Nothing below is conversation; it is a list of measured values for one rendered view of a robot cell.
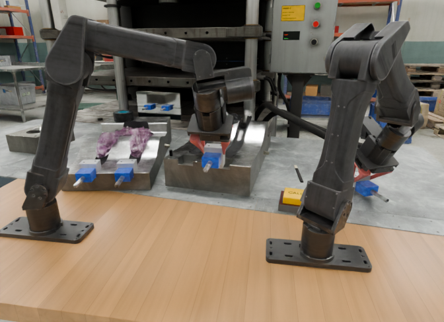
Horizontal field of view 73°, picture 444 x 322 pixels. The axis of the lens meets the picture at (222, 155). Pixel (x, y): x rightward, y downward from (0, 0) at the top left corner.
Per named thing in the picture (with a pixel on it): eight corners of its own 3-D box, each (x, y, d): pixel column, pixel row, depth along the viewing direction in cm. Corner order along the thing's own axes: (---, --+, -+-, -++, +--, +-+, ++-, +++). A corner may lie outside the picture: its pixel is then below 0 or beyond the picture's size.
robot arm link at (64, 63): (214, 45, 66) (63, 13, 60) (219, 45, 57) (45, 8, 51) (204, 101, 69) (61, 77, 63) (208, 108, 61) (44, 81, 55)
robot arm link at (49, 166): (63, 192, 71) (96, 55, 62) (53, 207, 64) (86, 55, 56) (35, 186, 69) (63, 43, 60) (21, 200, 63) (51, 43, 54)
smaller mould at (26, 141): (39, 154, 118) (36, 137, 116) (9, 151, 122) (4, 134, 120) (75, 140, 137) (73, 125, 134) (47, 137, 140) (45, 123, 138)
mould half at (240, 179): (249, 196, 85) (251, 151, 81) (165, 186, 92) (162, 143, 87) (270, 144, 131) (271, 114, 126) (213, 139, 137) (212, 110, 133)
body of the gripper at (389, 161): (351, 154, 82) (364, 135, 76) (382, 151, 84) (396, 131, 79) (363, 172, 78) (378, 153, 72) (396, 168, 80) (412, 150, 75)
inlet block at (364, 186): (393, 208, 79) (397, 190, 77) (377, 211, 78) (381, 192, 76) (359, 187, 91) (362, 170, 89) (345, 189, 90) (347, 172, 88)
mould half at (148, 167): (150, 190, 89) (147, 155, 86) (61, 191, 89) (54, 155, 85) (171, 140, 136) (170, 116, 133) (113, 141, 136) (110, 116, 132)
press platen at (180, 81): (263, 117, 150) (265, 80, 144) (49, 104, 182) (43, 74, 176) (279, 93, 225) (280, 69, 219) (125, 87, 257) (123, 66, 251)
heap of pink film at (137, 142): (145, 157, 98) (143, 134, 96) (90, 158, 98) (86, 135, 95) (158, 135, 123) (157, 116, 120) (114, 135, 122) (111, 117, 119)
